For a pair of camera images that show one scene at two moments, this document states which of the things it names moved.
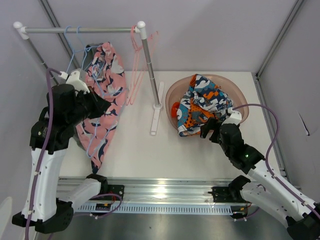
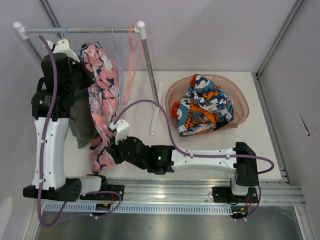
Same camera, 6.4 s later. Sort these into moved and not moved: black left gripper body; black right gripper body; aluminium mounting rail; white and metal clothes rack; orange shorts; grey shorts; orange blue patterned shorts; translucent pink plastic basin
Moved: grey shorts; black right gripper body; black left gripper body
Not moved: aluminium mounting rail; translucent pink plastic basin; orange blue patterned shorts; white and metal clothes rack; orange shorts
